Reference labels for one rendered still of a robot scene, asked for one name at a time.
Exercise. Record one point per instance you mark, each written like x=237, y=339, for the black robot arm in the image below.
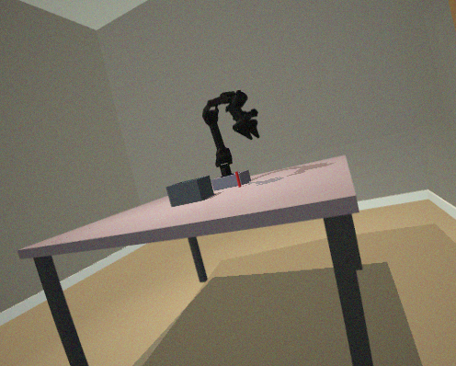
x=236, y=102

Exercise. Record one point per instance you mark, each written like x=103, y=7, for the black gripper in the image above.
x=245, y=126

